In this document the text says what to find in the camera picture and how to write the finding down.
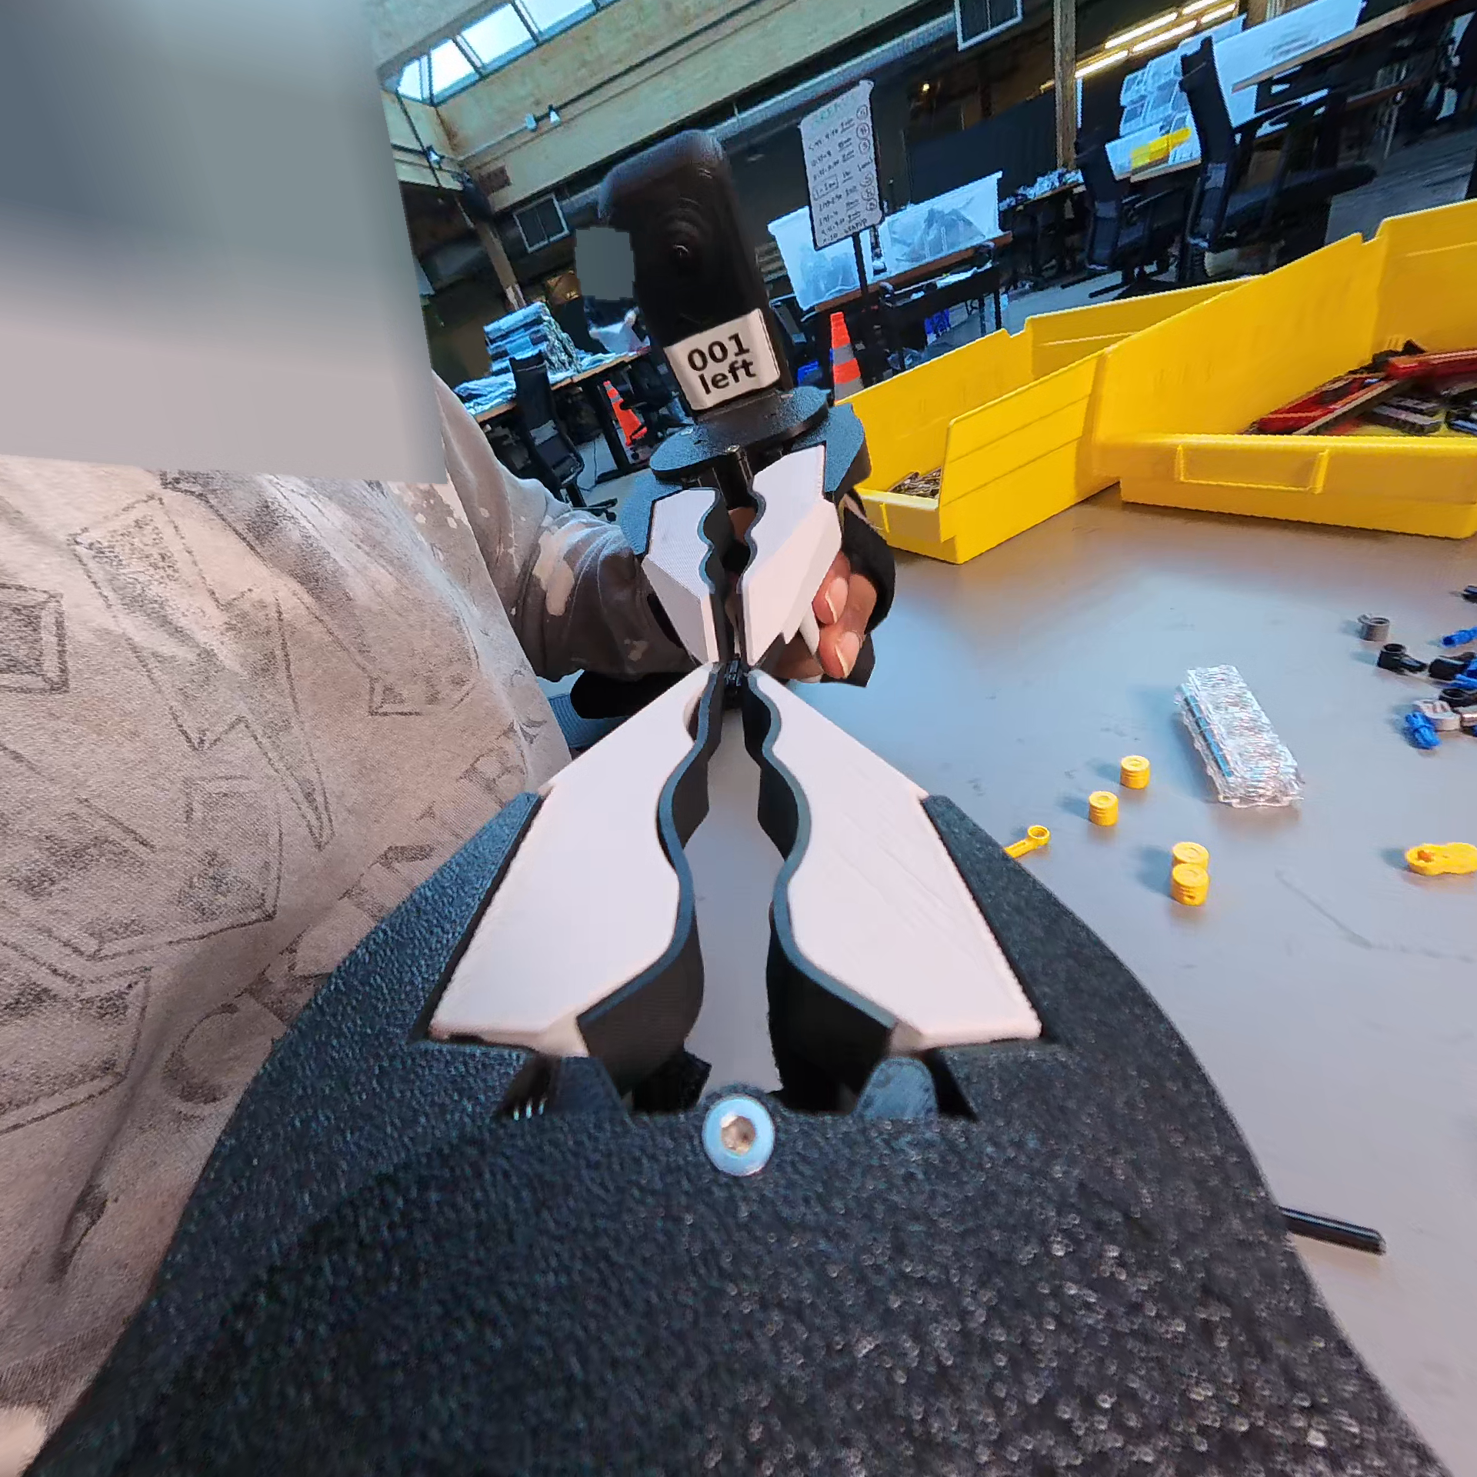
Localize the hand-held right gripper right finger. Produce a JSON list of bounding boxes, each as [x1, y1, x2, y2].
[[746, 670, 1043, 1052]]

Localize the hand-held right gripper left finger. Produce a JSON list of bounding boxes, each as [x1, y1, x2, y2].
[[427, 667, 710, 1059]]

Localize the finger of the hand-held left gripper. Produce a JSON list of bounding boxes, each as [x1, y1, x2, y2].
[[640, 487, 731, 672], [737, 443, 846, 672]]

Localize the transparent cylinder block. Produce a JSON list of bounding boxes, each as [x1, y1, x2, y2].
[[1175, 665, 1305, 806]]

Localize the pile of mixed building parts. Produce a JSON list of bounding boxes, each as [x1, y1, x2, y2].
[[1401, 582, 1477, 749]]

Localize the person's left forearm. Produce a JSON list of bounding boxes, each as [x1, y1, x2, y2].
[[438, 382, 695, 683]]

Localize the grey desk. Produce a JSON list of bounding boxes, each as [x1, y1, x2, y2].
[[693, 486, 1477, 1477]]

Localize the wooden standing desk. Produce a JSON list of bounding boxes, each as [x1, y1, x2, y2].
[[1233, 0, 1477, 94]]

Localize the person's left hand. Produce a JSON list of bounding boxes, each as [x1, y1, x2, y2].
[[765, 547, 884, 684]]

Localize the white sign board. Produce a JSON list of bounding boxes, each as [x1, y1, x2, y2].
[[800, 81, 884, 250]]

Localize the black office chair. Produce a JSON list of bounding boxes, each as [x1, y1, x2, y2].
[[1176, 41, 1380, 283], [508, 352, 615, 521]]

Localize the yellow plastic bin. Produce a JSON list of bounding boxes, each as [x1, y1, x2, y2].
[[847, 276, 1259, 565], [1090, 199, 1477, 540]]

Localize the skylight windows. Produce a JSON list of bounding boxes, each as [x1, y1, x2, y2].
[[396, 0, 614, 104]]

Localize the person's grey speckled sweatshirt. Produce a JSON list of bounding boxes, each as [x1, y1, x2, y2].
[[0, 454, 573, 1449]]

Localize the ceiling light strips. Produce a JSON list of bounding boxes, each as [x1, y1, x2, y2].
[[1073, 0, 1241, 81]]

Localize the heap of red black parts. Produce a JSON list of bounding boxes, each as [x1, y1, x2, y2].
[[1252, 345, 1477, 438]]

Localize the wooden post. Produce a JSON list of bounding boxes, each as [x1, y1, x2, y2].
[[1051, 0, 1080, 169]]

